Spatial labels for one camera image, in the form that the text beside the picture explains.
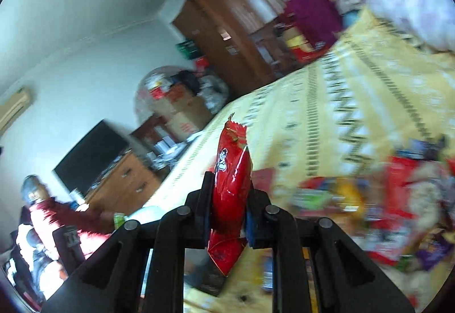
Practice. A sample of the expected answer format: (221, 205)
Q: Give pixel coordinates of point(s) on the black television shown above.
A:
(82, 165)

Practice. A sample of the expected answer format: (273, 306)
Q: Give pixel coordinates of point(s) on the dark wooden wardrobe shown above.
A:
(238, 14)

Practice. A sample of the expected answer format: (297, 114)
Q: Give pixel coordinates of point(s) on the yellow patterned bed sheet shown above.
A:
(371, 94)

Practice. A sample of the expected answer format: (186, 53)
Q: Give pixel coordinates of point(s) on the wooden chest of drawers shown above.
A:
(125, 188)

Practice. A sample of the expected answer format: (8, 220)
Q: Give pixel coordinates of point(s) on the air conditioner unit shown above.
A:
(17, 104)

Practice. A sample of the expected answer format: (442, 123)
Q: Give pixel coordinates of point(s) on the stacked cardboard boxes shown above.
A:
(184, 113)

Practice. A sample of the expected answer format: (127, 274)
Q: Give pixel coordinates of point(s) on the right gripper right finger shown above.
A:
(269, 226)

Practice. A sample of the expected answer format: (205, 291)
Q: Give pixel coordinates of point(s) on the red chip snack packet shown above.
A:
(232, 183)

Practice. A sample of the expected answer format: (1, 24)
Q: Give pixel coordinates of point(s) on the maroon garment pile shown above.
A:
(317, 20)

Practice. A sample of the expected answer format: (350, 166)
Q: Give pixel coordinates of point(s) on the person in red clothing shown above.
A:
(47, 215)

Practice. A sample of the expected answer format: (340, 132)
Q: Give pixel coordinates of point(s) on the pile of assorted snacks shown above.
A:
(400, 212)

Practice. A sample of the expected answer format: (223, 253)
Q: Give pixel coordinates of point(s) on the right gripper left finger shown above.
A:
(185, 227)

